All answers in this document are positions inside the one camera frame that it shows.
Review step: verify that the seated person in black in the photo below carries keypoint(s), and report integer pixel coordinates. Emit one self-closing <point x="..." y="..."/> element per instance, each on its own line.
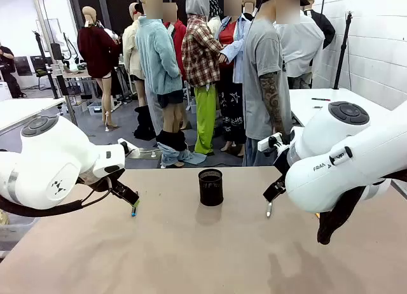
<point x="8" y="68"/>

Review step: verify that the mannequin in plaid hoodie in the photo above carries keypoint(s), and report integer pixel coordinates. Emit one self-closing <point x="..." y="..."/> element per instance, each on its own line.
<point x="200" y="58"/>

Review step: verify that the black mesh pen holder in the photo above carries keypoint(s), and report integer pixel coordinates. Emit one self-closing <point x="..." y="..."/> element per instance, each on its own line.
<point x="211" y="192"/>

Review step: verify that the tattooed right forearm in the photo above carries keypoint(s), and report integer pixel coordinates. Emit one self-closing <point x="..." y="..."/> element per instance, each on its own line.
<point x="273" y="106"/>

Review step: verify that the large white side table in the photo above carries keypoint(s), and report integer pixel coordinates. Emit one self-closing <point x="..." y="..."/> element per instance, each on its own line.
<point x="305" y="100"/>

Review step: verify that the mannequin in maroon sweater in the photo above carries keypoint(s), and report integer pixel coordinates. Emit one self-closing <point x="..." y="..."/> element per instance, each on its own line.
<point x="97" y="52"/>

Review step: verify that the mannequin in light blue fleece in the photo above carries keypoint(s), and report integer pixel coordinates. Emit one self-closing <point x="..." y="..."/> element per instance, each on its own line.
<point x="157" y="58"/>

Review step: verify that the grey pen white tip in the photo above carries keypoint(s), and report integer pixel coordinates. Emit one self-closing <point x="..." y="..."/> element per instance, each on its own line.
<point x="269" y="211"/>

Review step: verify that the white floor power strip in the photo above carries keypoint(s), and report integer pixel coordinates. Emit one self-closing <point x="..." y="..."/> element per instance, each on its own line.
<point x="144" y="153"/>

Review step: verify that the mannequin in white shirt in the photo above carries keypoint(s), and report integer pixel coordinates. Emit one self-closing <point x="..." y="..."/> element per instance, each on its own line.
<point x="302" y="46"/>

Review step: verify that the mannequin in black jacket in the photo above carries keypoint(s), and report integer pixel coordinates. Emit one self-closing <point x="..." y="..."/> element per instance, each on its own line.
<point x="326" y="30"/>

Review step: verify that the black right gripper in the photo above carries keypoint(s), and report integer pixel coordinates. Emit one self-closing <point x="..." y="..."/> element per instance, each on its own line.
<point x="282" y="162"/>

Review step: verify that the empty clear plastic bin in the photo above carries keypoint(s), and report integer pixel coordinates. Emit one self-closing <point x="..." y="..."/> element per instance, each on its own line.
<point x="16" y="230"/>

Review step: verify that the black pen blue cap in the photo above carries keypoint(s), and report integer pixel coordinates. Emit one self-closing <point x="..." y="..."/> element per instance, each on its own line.
<point x="133" y="212"/>

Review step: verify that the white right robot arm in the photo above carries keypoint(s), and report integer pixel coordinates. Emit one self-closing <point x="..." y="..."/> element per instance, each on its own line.
<point x="334" y="179"/>

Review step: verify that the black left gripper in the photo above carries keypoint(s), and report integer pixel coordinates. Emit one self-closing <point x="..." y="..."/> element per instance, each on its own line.
<point x="109" y="181"/>

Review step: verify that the mannequin in red jacket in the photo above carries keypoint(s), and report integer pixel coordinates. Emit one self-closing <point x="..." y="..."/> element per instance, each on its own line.
<point x="179" y="36"/>

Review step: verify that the person in grey t-shirt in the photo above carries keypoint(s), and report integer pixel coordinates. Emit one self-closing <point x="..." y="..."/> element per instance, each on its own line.
<point x="257" y="68"/>

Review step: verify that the red marker pen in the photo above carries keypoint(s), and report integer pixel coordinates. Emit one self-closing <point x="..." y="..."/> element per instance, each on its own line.
<point x="321" y="99"/>

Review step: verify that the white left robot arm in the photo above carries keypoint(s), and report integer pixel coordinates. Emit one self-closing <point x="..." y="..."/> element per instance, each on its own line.
<point x="47" y="154"/>

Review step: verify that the mannequin in cream jacket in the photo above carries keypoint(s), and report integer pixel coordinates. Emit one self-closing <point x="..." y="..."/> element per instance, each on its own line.
<point x="130" y="52"/>

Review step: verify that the black tripod stand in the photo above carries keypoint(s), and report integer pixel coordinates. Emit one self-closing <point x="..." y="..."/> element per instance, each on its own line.
<point x="343" y="52"/>

